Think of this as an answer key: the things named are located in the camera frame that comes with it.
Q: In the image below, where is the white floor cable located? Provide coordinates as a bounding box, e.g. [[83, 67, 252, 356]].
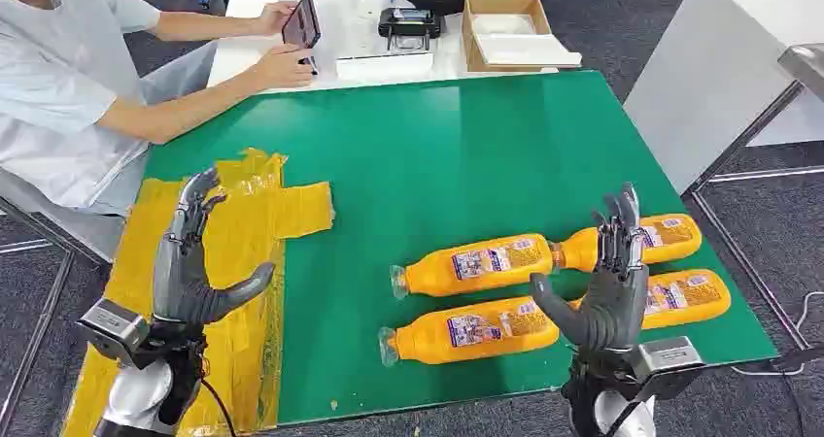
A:
[[729, 290, 824, 379]]

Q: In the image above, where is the black tablet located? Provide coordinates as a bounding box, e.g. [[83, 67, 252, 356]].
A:
[[280, 0, 323, 76]]

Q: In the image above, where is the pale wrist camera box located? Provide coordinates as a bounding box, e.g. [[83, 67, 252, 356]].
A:
[[633, 335, 706, 402], [76, 296, 152, 367]]

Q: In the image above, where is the green table mat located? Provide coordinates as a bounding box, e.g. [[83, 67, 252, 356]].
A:
[[142, 69, 781, 427]]

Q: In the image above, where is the white table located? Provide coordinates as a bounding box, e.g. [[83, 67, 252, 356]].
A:
[[206, 0, 563, 95]]

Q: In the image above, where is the black metal table frame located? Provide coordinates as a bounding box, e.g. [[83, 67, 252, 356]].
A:
[[680, 80, 813, 353]]

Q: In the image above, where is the orange drink bottle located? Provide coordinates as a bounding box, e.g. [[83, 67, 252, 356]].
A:
[[571, 268, 734, 332], [389, 233, 556, 301], [552, 213, 704, 274], [377, 295, 562, 368]]

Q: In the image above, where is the person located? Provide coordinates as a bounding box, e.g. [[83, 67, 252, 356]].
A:
[[0, 0, 221, 265]]

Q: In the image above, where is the brown cardboard box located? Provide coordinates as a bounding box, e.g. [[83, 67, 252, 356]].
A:
[[461, 0, 585, 75]]

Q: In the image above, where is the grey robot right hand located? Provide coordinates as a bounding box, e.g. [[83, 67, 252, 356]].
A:
[[528, 183, 651, 355]]

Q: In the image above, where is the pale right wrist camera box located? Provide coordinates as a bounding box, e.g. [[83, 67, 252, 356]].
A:
[[633, 335, 706, 402]]

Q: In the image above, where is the small white foam sheet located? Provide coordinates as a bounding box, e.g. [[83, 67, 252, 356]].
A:
[[472, 13, 538, 36]]

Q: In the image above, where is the person's left hand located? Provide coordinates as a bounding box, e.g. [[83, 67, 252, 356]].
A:
[[254, 0, 299, 38]]

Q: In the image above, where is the person's right hand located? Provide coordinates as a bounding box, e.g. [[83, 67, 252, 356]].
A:
[[249, 43, 318, 92]]

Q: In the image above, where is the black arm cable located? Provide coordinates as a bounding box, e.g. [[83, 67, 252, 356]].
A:
[[199, 376, 239, 437]]

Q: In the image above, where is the yellow taped sheet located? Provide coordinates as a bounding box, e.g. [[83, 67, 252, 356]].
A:
[[60, 148, 336, 437]]

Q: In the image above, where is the black label printer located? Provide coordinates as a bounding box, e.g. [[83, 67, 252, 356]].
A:
[[377, 6, 447, 53]]

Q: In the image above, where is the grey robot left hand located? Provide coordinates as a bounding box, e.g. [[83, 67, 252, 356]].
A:
[[152, 166, 277, 326]]

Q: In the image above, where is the large white foam board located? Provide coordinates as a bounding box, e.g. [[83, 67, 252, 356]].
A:
[[474, 32, 585, 69]]

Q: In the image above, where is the grey metal floor frame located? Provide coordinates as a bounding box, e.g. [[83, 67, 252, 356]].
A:
[[0, 195, 112, 430]]

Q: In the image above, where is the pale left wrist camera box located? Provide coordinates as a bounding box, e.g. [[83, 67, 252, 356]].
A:
[[76, 296, 152, 367]]

